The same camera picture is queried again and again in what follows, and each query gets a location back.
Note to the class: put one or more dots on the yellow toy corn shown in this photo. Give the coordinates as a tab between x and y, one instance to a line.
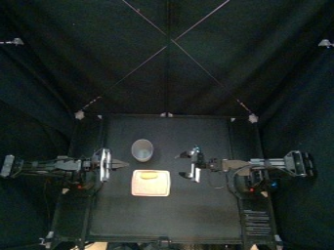
148	175

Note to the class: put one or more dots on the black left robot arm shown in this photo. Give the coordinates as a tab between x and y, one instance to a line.
47	166

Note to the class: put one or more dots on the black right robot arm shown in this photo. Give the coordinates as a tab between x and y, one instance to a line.
265	163

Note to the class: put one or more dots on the silver frame corner bracket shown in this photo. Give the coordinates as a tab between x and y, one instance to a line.
79	114
253	118
15	41
326	43

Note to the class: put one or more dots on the grey plastic cup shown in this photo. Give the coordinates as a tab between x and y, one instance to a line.
142	150

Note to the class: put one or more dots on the silver frame middle bracket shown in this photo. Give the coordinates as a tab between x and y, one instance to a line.
166	114

